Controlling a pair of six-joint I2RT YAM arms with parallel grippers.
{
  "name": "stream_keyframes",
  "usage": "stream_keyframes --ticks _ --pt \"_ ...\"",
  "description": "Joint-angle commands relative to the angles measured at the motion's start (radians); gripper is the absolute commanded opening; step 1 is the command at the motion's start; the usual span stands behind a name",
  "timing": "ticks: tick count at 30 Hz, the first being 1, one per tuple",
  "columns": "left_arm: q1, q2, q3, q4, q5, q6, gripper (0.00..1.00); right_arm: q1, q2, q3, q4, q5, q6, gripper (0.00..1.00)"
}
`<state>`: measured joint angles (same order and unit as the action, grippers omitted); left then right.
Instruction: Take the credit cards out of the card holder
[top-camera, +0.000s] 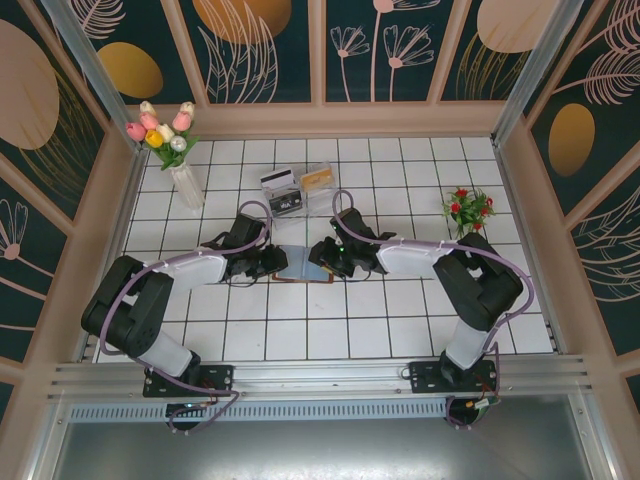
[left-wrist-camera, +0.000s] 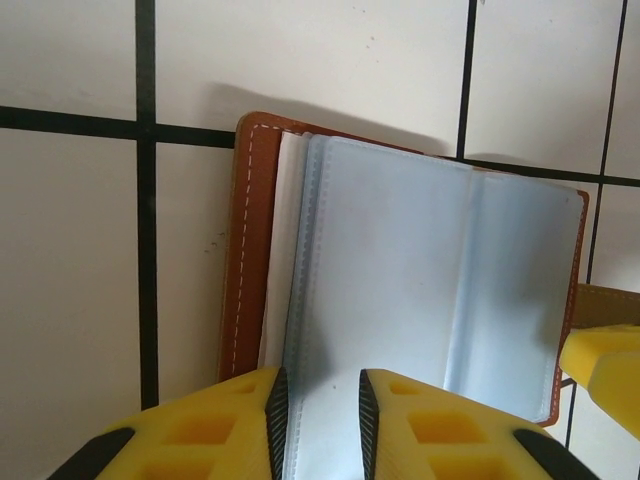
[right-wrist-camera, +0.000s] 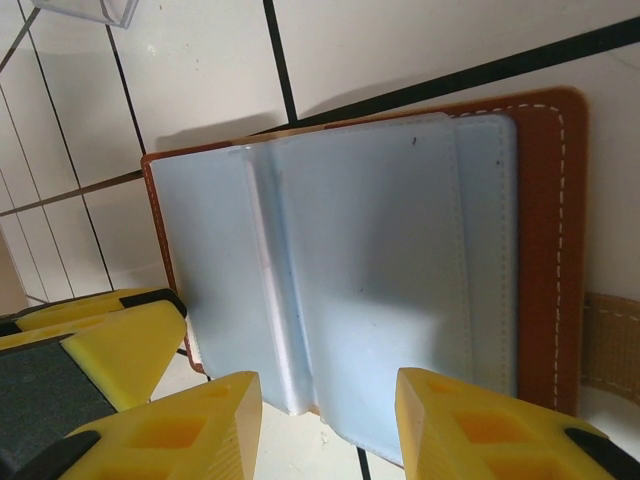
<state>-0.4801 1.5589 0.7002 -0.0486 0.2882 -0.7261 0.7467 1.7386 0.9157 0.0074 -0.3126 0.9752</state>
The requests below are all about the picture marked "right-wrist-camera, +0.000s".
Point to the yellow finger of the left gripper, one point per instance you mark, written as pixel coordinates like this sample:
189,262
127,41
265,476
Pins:
125,350

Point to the clear acrylic card stand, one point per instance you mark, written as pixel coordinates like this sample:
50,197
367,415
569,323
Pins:
115,10

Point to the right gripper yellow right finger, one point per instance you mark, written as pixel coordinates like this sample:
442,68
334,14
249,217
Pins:
475,440

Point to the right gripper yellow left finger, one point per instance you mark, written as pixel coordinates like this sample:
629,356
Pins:
190,440

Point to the brown leather card holder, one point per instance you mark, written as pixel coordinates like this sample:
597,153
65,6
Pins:
540,225

